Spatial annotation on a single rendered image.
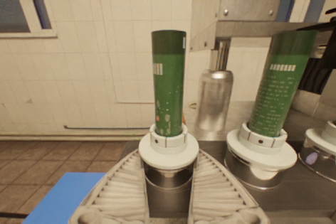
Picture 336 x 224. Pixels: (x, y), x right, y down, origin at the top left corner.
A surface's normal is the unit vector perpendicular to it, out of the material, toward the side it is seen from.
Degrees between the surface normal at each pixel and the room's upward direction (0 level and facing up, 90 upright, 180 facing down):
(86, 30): 90
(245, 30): 90
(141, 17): 90
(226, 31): 90
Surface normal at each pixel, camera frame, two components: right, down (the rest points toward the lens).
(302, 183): 0.00, -0.92
